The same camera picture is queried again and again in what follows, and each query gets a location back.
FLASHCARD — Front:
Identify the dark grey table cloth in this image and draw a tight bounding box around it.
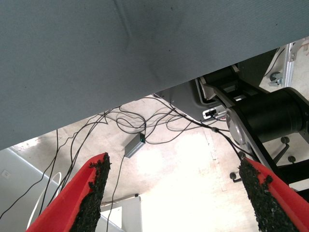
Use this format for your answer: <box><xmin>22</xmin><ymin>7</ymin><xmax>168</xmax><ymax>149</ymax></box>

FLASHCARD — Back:
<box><xmin>0</xmin><ymin>0</ymin><xmax>309</xmax><ymax>151</ymax></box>

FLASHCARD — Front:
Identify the black frame with cylinder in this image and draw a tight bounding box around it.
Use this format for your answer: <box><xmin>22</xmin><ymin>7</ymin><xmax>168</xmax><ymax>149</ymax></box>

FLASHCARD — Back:
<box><xmin>197</xmin><ymin>47</ymin><xmax>309</xmax><ymax>203</ymax></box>

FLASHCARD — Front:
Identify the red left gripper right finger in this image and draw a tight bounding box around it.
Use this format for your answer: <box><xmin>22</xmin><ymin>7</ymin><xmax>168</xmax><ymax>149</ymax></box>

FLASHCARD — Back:
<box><xmin>238</xmin><ymin>157</ymin><xmax>309</xmax><ymax>232</ymax></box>

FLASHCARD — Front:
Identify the grey metal base panel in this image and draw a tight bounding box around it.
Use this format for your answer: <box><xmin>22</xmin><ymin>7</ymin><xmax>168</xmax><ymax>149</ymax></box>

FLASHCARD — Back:
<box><xmin>154</xmin><ymin>79</ymin><xmax>226</xmax><ymax>121</ymax></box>

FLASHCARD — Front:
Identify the thin black floor cable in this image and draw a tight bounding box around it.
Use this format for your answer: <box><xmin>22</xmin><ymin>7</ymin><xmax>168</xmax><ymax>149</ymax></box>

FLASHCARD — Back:
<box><xmin>105</xmin><ymin>154</ymin><xmax>126</xmax><ymax>232</ymax></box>
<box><xmin>38</xmin><ymin>129</ymin><xmax>60</xmax><ymax>217</ymax></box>
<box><xmin>0</xmin><ymin>113</ymin><xmax>109</xmax><ymax>220</ymax></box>
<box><xmin>115</xmin><ymin>106</ymin><xmax>189</xmax><ymax>134</ymax></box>
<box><xmin>144</xmin><ymin>116</ymin><xmax>201</xmax><ymax>145</ymax></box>

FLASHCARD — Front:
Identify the aluminium profile piece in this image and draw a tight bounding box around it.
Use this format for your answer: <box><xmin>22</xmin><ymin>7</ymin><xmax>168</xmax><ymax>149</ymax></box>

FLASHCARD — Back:
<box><xmin>281</xmin><ymin>40</ymin><xmax>298</xmax><ymax>88</ymax></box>

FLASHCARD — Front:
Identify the silver swivel caster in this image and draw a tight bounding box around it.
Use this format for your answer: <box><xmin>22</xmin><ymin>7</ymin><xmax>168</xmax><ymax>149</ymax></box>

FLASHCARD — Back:
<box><xmin>268</xmin><ymin>72</ymin><xmax>283</xmax><ymax>87</ymax></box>

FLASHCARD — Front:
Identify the white floor cable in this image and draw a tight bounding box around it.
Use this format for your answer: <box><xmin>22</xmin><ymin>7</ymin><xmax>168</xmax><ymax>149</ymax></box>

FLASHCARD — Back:
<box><xmin>27</xmin><ymin>172</ymin><xmax>62</xmax><ymax>229</ymax></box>

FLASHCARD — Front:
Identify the white box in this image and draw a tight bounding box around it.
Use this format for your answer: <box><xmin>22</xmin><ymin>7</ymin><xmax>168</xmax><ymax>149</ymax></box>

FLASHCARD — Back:
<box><xmin>100</xmin><ymin>195</ymin><xmax>143</xmax><ymax>232</ymax></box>

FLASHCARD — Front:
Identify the grey adapter box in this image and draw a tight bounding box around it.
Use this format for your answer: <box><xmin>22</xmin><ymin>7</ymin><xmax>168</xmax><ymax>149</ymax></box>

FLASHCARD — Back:
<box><xmin>123</xmin><ymin>132</ymin><xmax>147</xmax><ymax>159</ymax></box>

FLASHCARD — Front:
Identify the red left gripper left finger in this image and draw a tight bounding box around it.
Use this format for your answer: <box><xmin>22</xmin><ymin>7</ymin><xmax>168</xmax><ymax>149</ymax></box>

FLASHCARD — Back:
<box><xmin>26</xmin><ymin>152</ymin><xmax>112</xmax><ymax>232</ymax></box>

